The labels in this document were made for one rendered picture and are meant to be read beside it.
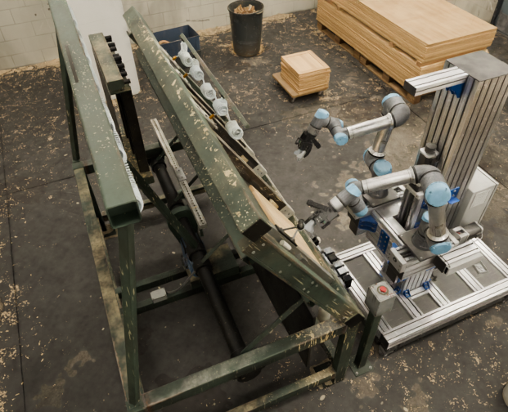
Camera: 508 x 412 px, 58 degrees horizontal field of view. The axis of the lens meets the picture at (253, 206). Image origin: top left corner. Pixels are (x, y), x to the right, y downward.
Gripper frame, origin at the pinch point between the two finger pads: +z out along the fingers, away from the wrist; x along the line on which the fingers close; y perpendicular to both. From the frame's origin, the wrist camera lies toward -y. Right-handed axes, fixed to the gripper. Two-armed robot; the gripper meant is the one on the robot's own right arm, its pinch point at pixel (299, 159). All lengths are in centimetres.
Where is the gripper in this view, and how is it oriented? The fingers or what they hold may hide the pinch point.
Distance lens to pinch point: 298.8
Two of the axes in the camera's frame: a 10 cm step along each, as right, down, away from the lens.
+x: 4.0, 6.4, -6.5
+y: -8.2, -0.7, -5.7
